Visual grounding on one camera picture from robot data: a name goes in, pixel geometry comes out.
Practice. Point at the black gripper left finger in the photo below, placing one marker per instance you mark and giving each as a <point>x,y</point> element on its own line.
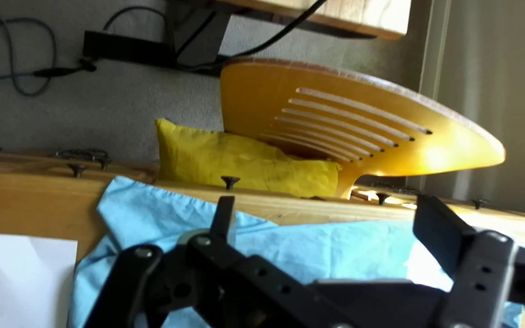
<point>172,284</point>

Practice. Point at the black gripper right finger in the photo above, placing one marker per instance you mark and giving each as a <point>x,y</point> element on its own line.
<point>482,273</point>

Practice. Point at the light blue cloth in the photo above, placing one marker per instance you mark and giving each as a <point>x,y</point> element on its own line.
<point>154,211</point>

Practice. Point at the yellow cloth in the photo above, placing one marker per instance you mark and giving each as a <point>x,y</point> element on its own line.
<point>214,157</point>

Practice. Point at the white paper sheet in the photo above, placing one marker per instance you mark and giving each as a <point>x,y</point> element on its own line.
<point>19,279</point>

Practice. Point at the beige curtain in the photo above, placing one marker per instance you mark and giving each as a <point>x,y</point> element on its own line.
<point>493,91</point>

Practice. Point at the light wooden desk top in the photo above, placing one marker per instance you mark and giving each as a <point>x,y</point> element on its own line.
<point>365,15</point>

